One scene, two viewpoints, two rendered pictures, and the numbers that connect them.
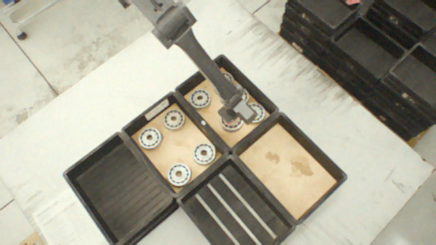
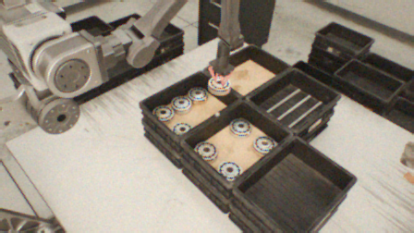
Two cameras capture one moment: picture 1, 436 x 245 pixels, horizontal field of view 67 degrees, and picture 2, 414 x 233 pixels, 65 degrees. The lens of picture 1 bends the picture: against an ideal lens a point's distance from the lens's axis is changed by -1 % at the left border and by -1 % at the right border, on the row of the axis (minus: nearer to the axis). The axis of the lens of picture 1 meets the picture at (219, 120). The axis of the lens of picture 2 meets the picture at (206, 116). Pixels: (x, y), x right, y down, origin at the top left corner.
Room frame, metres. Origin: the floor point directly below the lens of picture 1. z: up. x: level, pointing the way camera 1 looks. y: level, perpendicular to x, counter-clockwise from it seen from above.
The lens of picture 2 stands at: (0.73, 1.09, 1.94)
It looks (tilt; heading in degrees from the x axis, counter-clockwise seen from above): 45 degrees down; 262
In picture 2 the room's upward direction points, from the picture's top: 3 degrees clockwise
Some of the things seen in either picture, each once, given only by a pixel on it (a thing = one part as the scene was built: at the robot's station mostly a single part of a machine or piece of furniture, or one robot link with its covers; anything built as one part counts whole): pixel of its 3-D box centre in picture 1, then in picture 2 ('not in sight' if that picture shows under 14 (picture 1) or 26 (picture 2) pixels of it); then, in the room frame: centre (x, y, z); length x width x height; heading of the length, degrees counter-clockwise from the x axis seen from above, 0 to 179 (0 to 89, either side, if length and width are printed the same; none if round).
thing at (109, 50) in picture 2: not in sight; (104, 52); (0.91, 0.34, 1.45); 0.09 x 0.08 x 0.12; 129
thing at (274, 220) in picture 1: (235, 214); (291, 105); (0.15, -0.04, 0.87); 0.40 x 0.30 x 0.11; 37
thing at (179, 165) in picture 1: (178, 174); (264, 144); (0.34, 0.19, 0.86); 0.10 x 0.10 x 0.01
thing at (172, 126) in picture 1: (174, 119); (206, 151); (0.60, 0.21, 0.86); 0.10 x 0.10 x 0.01
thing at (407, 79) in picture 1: (412, 94); (156, 55); (0.87, -1.24, 0.37); 0.40 x 0.30 x 0.45; 39
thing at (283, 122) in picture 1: (286, 168); (247, 77); (0.33, -0.28, 0.87); 0.40 x 0.30 x 0.11; 37
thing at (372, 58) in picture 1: (359, 59); (115, 80); (1.18, -0.98, 0.31); 0.40 x 0.30 x 0.34; 39
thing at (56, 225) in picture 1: (67, 226); not in sight; (0.16, 0.73, 0.70); 0.33 x 0.23 x 0.01; 39
